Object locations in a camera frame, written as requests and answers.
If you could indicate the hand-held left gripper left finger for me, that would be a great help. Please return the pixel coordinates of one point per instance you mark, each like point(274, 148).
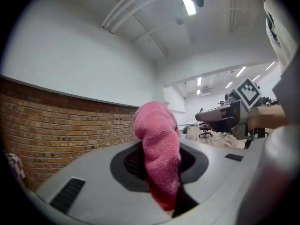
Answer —
point(105, 196)

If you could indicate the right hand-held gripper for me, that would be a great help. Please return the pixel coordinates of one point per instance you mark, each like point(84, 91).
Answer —
point(241, 116)

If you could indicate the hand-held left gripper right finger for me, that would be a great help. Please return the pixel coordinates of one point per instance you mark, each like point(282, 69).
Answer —
point(222, 172)

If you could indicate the pink cloth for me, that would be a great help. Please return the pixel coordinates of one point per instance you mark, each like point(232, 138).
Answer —
point(159, 137)

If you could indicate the person's right forearm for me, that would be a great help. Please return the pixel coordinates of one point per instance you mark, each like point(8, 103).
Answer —
point(267, 117)

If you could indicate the black office chair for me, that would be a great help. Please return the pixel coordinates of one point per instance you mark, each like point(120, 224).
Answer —
point(205, 128)

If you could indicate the row of ceiling light panels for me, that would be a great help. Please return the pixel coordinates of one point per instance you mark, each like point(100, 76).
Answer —
point(241, 71)

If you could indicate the person's white shirt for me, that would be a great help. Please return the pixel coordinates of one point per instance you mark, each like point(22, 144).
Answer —
point(283, 43)

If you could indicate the round ceiling smoke detector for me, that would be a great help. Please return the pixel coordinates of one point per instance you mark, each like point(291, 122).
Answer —
point(180, 21)

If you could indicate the long ceiling tube light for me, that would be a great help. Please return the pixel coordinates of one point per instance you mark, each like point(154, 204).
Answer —
point(188, 3)

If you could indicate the white ceiling pipe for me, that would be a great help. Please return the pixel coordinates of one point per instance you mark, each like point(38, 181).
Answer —
point(136, 10)
point(124, 1)

